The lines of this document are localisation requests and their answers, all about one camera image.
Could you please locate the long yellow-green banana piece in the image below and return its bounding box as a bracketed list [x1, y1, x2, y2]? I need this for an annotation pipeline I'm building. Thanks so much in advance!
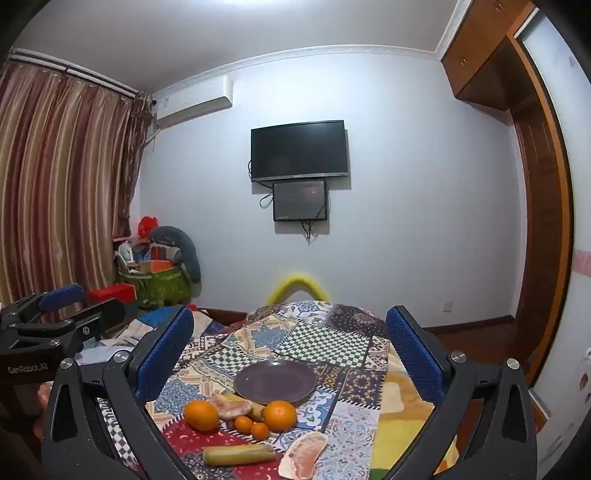
[202, 444, 275, 466]

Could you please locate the white air conditioner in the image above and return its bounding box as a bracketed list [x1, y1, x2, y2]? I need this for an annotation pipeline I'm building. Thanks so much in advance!
[154, 76, 234, 129]

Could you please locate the large orange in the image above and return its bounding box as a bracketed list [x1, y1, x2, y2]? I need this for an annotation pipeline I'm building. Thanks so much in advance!
[263, 401, 297, 432]
[185, 400, 221, 432]

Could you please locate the peeled pomelo wedge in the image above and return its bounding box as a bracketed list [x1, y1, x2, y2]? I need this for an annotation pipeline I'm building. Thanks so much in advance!
[278, 431, 329, 480]
[208, 393, 254, 421]

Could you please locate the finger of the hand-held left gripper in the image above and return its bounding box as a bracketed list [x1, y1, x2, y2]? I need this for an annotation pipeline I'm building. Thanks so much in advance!
[13, 298, 126, 344]
[0, 284, 85, 330]

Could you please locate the striped brown curtain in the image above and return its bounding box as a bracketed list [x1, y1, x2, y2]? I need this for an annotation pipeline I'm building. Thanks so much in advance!
[0, 60, 155, 308]

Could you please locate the red box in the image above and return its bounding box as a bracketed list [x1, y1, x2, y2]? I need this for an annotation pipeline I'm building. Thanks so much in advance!
[88, 284, 138, 305]

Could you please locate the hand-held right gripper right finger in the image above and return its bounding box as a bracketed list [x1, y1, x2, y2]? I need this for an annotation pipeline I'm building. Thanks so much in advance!
[383, 305, 539, 480]

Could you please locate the small black wall monitor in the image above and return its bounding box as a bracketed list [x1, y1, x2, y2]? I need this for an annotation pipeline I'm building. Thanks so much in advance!
[272, 179, 329, 222]

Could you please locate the green storage bag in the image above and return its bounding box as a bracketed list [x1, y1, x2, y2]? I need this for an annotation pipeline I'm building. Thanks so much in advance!
[117, 265, 192, 311]

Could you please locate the curtain rail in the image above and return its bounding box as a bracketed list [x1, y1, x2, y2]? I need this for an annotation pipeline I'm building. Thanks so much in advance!
[9, 48, 149, 100]

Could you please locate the black wall television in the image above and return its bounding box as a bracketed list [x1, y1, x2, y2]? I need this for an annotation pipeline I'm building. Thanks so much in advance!
[250, 120, 348, 182]

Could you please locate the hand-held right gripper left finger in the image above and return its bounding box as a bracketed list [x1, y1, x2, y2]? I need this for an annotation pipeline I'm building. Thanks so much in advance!
[41, 305, 199, 480]

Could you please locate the dark purple plate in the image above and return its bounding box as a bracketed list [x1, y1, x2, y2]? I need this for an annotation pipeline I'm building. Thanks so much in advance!
[233, 360, 318, 407]

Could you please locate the person's left hand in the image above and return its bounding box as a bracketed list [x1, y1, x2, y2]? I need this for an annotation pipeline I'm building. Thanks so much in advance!
[33, 382, 54, 444]

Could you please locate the yellow padded arch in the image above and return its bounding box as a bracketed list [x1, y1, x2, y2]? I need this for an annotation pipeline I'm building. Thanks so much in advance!
[267, 272, 328, 306]

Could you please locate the wooden door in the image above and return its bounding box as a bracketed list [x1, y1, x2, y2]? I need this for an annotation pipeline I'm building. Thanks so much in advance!
[508, 34, 575, 386]

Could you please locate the white crumpled sheet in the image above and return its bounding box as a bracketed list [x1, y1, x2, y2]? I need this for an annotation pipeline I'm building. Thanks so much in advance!
[74, 342, 122, 366]

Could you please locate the dark wooden bed frame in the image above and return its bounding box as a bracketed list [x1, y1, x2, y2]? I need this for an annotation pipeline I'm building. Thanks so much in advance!
[201, 307, 250, 328]

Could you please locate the wooden overhead cabinet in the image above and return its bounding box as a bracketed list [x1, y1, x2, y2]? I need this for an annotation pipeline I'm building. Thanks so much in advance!
[440, 0, 539, 112]

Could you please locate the patchwork printed blanket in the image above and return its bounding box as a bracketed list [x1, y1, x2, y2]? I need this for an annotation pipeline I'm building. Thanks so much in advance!
[99, 300, 462, 480]

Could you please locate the short yellow banana piece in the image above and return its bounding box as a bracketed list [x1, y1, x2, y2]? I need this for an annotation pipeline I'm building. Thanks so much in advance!
[224, 392, 267, 423]

